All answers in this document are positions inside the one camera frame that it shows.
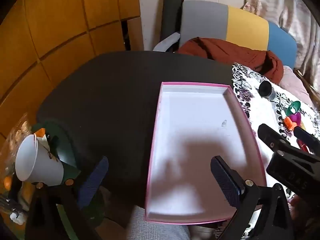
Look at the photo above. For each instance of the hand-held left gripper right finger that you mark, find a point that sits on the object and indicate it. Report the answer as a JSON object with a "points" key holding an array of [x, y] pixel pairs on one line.
{"points": [[223, 177]]}

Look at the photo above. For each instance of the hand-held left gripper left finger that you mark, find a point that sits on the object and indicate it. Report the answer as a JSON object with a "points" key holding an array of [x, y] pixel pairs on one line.
{"points": [[93, 180]]}

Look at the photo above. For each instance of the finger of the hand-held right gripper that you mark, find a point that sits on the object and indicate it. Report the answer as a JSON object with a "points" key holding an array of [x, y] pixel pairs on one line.
{"points": [[306, 136], [271, 136]]}

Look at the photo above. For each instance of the red plastic piece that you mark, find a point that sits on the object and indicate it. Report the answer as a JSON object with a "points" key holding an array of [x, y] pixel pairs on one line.
{"points": [[303, 145]]}

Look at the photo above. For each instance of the orange plastic piece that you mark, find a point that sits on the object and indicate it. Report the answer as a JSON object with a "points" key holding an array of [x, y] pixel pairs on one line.
{"points": [[289, 123]]}

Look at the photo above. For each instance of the green plastic spool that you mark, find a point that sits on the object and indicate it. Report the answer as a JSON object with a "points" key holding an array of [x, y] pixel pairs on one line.
{"points": [[295, 106]]}

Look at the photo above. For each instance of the pink cardboard box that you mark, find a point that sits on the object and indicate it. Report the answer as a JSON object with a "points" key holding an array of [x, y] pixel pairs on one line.
{"points": [[195, 142]]}

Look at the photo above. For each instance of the white floral tablecloth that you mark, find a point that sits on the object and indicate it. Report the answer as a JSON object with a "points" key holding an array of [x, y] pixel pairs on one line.
{"points": [[265, 110]]}

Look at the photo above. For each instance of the grey black cylinder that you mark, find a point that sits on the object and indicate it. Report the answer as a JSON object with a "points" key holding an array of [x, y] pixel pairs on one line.
{"points": [[268, 93]]}

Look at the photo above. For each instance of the dark green round container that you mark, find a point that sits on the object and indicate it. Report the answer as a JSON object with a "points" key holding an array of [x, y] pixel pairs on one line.
{"points": [[66, 145]]}

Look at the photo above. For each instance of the white paper cup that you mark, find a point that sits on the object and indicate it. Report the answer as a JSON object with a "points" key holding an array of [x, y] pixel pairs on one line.
{"points": [[42, 165]]}

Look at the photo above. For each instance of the pink pillow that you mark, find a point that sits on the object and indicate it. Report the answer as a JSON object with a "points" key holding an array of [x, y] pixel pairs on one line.
{"points": [[292, 82]]}

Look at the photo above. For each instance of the orange peel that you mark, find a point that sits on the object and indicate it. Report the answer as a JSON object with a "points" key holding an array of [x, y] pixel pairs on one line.
{"points": [[40, 131]]}

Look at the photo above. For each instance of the grey fabric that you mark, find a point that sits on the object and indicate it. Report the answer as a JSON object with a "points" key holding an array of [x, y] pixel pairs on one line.
{"points": [[155, 227]]}

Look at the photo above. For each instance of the white tissue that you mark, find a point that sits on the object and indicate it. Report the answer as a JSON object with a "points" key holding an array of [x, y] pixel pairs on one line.
{"points": [[17, 218]]}

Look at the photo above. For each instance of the clear plastic bag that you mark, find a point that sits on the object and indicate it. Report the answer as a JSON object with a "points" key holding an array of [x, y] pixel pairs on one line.
{"points": [[15, 130]]}

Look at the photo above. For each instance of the rust brown jacket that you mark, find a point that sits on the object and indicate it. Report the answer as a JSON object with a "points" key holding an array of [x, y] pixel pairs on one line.
{"points": [[225, 50]]}

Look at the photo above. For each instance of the multicolour chair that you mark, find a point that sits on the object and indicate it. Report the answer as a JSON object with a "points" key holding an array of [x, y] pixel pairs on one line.
{"points": [[245, 25]]}

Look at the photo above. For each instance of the beige patterned curtain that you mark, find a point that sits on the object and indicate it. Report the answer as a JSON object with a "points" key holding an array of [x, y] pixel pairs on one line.
{"points": [[287, 2]]}

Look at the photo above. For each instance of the black rolled mat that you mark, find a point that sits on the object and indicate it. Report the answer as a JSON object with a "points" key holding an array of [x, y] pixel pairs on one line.
{"points": [[170, 17]]}

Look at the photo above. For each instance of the wooden wardrobe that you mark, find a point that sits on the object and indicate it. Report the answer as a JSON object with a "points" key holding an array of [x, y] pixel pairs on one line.
{"points": [[62, 17]]}

